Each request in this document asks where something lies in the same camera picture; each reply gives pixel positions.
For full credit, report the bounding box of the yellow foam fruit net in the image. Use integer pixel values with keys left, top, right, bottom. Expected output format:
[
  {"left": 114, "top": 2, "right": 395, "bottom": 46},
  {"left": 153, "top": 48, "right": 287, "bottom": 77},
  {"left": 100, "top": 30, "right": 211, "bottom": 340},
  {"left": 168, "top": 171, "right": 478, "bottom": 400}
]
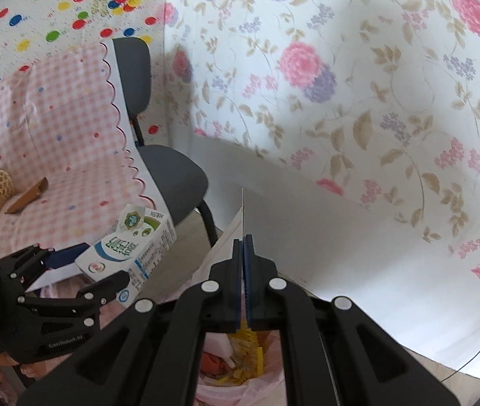
[{"left": 222, "top": 325, "right": 267, "bottom": 386}]

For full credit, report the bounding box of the white cloth with coloured dots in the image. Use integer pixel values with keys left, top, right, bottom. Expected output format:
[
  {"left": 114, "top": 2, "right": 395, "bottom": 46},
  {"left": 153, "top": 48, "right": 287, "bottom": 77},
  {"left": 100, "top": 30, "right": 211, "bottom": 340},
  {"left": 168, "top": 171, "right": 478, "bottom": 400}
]
[{"left": 0, "top": 0, "right": 174, "bottom": 144}]

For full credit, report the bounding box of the white green milk carton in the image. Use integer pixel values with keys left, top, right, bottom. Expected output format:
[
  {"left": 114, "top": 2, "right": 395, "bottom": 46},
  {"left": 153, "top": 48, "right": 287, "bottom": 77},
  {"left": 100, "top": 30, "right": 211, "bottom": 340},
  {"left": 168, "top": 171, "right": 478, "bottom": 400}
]
[{"left": 75, "top": 203, "right": 177, "bottom": 309}]

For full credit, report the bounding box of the brown woven basket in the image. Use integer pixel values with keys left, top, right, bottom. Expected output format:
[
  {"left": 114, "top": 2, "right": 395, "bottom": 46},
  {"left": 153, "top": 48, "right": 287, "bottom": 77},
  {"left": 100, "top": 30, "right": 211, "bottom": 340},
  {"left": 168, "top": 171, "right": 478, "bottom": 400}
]
[{"left": 0, "top": 170, "right": 16, "bottom": 210}]

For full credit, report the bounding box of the dark grey chair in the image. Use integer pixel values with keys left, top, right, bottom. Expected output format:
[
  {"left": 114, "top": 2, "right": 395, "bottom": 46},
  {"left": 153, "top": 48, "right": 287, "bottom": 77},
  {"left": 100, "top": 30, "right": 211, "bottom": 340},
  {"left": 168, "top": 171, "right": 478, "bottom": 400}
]
[{"left": 111, "top": 37, "right": 220, "bottom": 248}]

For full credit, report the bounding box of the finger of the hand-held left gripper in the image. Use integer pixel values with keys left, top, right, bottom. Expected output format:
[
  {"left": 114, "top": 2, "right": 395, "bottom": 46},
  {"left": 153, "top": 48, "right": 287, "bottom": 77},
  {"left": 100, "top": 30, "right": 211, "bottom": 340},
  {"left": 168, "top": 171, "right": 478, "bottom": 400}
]
[
  {"left": 0, "top": 244, "right": 51, "bottom": 293},
  {"left": 18, "top": 271, "right": 131, "bottom": 319}
]

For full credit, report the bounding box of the white floral cloth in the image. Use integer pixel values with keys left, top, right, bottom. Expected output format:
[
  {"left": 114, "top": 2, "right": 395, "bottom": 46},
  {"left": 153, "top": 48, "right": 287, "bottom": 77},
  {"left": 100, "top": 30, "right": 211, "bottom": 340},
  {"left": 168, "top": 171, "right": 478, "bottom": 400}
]
[{"left": 161, "top": 0, "right": 480, "bottom": 280}]

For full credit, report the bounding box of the blue white flat box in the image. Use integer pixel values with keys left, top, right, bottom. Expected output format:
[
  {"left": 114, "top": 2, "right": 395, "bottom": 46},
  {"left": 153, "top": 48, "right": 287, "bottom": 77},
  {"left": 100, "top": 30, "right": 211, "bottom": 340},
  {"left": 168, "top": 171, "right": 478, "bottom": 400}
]
[{"left": 24, "top": 242, "right": 93, "bottom": 293}]

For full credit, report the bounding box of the pink checked cloth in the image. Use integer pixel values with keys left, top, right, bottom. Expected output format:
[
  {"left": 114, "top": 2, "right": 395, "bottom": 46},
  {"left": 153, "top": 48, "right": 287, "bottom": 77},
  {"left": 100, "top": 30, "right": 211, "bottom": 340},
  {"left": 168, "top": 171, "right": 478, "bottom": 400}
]
[{"left": 0, "top": 42, "right": 169, "bottom": 263}]

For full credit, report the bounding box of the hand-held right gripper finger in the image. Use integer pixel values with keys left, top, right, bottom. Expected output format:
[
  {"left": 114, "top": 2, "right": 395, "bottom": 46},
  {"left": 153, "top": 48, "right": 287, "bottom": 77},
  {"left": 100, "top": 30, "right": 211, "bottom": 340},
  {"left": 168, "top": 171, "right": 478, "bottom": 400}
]
[
  {"left": 17, "top": 239, "right": 245, "bottom": 406},
  {"left": 243, "top": 234, "right": 462, "bottom": 406}
]

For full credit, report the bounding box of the brown wooden piece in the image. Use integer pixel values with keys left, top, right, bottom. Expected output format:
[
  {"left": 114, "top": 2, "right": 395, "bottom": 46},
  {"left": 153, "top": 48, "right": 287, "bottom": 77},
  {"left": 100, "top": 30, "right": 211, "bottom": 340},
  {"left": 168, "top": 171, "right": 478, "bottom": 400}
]
[{"left": 4, "top": 177, "right": 49, "bottom": 215}]

